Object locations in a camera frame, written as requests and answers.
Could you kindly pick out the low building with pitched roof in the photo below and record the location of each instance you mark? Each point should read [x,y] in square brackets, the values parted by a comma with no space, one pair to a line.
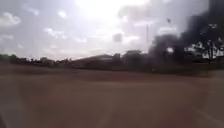
[95,61]

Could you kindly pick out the red-brown paved ground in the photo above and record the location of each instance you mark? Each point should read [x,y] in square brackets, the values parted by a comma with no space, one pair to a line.
[100,103]

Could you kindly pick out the thin pole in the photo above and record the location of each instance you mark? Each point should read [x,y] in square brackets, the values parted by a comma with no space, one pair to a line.
[147,40]

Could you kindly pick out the dark grass strip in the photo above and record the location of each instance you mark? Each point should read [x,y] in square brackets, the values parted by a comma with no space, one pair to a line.
[173,69]

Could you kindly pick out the row of distant trees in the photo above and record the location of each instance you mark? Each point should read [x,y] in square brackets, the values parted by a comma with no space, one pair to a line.
[30,61]

